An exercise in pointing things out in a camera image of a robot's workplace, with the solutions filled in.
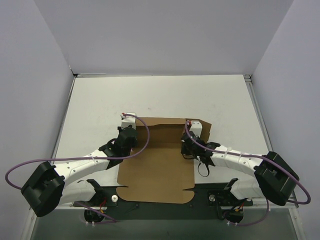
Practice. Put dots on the brown cardboard box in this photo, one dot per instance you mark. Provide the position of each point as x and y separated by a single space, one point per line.
158 173

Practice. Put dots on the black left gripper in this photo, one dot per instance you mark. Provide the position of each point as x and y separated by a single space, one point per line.
128 136

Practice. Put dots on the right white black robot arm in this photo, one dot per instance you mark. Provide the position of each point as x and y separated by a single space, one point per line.
270 176

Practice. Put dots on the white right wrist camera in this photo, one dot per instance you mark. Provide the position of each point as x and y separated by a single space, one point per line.
194 127

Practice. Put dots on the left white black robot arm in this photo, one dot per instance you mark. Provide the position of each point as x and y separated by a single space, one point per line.
50 185

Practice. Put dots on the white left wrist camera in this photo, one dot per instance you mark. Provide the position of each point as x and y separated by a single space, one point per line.
128 119

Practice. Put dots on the aluminium frame rail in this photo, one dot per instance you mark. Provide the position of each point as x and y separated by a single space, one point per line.
290 204

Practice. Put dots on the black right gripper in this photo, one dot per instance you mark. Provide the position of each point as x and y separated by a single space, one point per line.
188 141

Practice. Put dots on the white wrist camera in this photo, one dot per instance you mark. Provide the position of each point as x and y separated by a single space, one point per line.
128 119
194 127

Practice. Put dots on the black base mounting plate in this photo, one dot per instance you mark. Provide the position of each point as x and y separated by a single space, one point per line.
209 202

